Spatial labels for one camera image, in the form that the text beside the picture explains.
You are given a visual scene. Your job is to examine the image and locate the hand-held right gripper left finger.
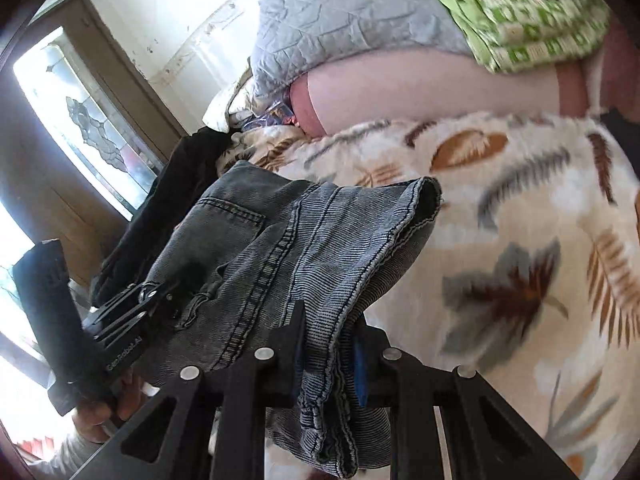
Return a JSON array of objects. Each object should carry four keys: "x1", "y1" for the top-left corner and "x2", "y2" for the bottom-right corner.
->
[{"x1": 70, "y1": 300, "x2": 307, "y2": 480}]

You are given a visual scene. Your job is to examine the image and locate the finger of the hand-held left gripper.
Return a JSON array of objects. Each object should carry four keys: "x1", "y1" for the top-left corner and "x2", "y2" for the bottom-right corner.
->
[{"x1": 82, "y1": 280, "x2": 174, "y2": 336}]

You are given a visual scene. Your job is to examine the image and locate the white cloth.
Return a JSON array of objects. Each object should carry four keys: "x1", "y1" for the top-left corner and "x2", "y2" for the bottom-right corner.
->
[{"x1": 201, "y1": 67, "x2": 261, "y2": 135}]

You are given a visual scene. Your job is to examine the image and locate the dark cloth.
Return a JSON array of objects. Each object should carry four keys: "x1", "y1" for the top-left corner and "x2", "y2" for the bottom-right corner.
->
[{"x1": 600, "y1": 107, "x2": 640, "y2": 136}]

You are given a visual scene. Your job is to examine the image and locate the black cloth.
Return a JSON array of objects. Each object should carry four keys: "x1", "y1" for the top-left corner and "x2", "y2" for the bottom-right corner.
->
[{"x1": 91, "y1": 127, "x2": 238, "y2": 307}]

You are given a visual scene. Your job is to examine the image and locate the leaf printed blanket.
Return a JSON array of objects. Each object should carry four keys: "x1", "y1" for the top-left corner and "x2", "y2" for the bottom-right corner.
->
[{"x1": 235, "y1": 110, "x2": 640, "y2": 480}]

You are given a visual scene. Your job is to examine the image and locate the grey quilted pillow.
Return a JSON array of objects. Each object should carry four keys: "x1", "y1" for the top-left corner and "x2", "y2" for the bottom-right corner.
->
[{"x1": 249, "y1": 0, "x2": 473, "y2": 107}]

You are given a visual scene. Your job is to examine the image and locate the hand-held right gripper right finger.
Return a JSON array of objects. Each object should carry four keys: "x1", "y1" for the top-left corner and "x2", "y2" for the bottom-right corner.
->
[{"x1": 351, "y1": 321, "x2": 577, "y2": 480}]

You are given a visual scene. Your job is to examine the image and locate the denim pants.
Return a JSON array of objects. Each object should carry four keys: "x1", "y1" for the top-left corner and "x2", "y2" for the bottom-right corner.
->
[{"x1": 127, "y1": 160, "x2": 443, "y2": 480}]

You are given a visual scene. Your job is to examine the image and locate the person's left hand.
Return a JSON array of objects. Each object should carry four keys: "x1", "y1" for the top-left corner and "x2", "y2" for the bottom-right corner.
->
[{"x1": 74, "y1": 367, "x2": 152, "y2": 444}]

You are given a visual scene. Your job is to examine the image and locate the stained glass window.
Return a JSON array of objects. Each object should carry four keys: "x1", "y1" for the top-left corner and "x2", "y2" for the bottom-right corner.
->
[{"x1": 12, "y1": 25, "x2": 167, "y2": 222}]

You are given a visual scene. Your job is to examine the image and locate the pink pillow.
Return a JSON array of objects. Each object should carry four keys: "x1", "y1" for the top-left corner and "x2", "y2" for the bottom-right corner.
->
[{"x1": 289, "y1": 10, "x2": 640, "y2": 139}]

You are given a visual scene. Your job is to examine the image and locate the person's left forearm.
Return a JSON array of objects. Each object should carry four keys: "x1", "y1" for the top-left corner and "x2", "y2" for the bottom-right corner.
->
[{"x1": 27, "y1": 427, "x2": 110, "y2": 480}]

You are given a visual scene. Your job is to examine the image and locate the green patterned blanket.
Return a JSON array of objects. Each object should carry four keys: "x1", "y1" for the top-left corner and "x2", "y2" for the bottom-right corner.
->
[{"x1": 395, "y1": 0, "x2": 613, "y2": 73}]

